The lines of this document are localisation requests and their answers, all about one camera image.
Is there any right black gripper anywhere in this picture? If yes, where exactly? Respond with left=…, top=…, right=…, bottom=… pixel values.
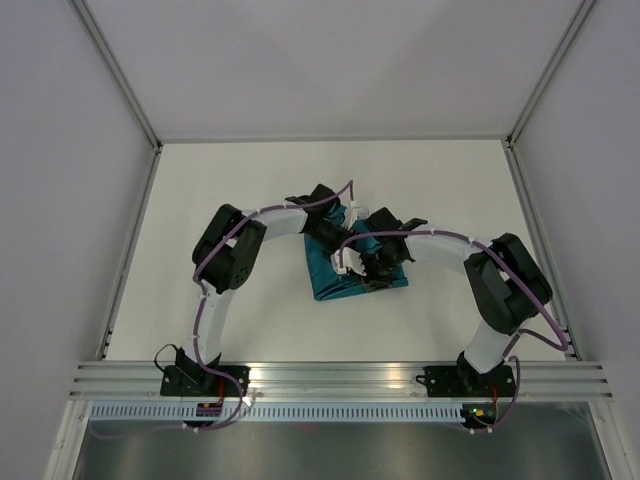
left=351, top=249, right=404, bottom=294

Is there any teal cloth napkin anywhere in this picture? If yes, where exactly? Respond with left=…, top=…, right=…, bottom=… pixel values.
left=304, top=220, right=381, bottom=301

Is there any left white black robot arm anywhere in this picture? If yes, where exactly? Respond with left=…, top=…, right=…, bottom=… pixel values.
left=163, top=180, right=355, bottom=396

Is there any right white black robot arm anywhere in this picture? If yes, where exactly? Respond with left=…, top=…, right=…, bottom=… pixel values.
left=363, top=208, right=553, bottom=395

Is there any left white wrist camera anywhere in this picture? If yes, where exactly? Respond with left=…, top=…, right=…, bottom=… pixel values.
left=342, top=200, right=369, bottom=230

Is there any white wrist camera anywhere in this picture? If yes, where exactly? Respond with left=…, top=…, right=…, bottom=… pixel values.
left=342, top=200, right=369, bottom=230
left=330, top=247, right=366, bottom=277

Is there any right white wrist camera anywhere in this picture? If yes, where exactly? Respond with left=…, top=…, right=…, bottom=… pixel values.
left=330, top=247, right=366, bottom=277

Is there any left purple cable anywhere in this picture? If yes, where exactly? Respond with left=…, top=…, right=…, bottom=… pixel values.
left=89, top=179, right=356, bottom=441

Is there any purple cable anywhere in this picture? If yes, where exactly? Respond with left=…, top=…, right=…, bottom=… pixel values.
left=89, top=179, right=356, bottom=441
left=337, top=227, right=571, bottom=436

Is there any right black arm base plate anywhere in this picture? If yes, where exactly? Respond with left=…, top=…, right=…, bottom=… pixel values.
left=415, top=365, right=516, bottom=398

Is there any white slotted cable duct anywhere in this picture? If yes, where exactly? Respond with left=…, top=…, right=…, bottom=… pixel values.
left=90, top=402, right=463, bottom=423

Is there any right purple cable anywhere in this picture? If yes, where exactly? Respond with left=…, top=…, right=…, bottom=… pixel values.
left=337, top=227, right=571, bottom=436

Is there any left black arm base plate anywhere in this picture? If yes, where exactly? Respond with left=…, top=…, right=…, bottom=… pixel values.
left=160, top=365, right=250, bottom=398

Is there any aluminium front rail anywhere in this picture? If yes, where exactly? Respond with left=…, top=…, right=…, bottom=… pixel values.
left=67, top=361, right=613, bottom=402

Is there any left aluminium frame post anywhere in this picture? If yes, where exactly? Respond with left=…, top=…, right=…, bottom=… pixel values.
left=68, top=0, right=162, bottom=151

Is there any aluminium frame post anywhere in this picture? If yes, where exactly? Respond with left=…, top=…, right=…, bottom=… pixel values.
left=505, top=0, right=599, bottom=146
left=68, top=0, right=162, bottom=151

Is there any right aluminium frame post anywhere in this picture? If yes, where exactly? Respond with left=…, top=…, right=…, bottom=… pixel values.
left=505, top=0, right=599, bottom=146

